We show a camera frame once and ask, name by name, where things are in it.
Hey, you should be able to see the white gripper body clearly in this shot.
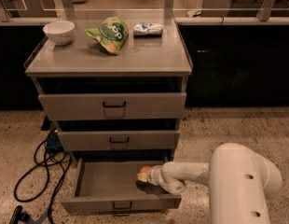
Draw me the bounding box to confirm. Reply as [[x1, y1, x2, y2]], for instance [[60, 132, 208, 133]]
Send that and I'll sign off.
[[146, 165, 162, 186]]

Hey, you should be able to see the orange fruit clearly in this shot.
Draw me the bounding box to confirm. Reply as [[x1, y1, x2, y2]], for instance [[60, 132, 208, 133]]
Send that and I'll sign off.
[[140, 165, 151, 173]]

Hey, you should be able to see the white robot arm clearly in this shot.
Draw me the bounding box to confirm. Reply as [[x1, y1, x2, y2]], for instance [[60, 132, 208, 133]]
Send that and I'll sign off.
[[137, 143, 282, 224]]

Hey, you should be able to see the grey bottom drawer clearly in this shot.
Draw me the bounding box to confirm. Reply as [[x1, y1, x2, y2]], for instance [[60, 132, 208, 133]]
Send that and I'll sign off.
[[62, 158, 182, 214]]

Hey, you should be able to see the grey drawer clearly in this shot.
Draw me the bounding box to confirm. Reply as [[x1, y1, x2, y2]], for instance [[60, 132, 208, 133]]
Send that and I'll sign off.
[[62, 158, 182, 214], [58, 130, 179, 151], [39, 92, 186, 120]]

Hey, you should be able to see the grey middle drawer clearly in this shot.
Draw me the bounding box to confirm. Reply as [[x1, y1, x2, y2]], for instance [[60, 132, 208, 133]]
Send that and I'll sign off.
[[58, 130, 179, 151]]

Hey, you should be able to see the grey top drawer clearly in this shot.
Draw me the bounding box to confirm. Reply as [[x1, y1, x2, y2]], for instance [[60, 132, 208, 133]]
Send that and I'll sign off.
[[39, 92, 186, 120]]

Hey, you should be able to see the grey drawer cabinet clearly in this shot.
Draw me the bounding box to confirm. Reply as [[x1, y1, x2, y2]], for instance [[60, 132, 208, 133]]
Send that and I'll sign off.
[[26, 10, 192, 161]]

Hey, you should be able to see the blue power box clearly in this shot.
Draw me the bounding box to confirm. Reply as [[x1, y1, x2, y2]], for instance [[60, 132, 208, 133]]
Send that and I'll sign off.
[[46, 132, 62, 150]]

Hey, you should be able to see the black clamp tool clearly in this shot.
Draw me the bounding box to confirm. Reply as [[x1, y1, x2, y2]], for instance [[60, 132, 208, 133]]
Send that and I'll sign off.
[[9, 205, 30, 224]]

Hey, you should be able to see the silver blue snack packet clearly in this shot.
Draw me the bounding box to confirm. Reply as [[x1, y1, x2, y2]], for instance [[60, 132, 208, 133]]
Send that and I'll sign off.
[[133, 22, 163, 36]]

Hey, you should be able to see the green chip bag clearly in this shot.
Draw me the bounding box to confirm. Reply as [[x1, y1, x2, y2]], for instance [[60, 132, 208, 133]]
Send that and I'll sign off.
[[85, 17, 129, 55]]

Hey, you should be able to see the white ceramic bowl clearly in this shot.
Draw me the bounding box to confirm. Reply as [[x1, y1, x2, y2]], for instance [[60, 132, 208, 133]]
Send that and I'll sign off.
[[43, 21, 75, 46]]

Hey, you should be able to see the glass barrier panel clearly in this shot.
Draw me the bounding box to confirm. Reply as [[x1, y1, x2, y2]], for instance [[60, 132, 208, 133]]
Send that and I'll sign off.
[[0, 0, 264, 22]]

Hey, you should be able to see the black floor cable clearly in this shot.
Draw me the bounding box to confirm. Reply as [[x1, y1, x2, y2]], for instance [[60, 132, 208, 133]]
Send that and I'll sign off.
[[13, 138, 74, 224]]

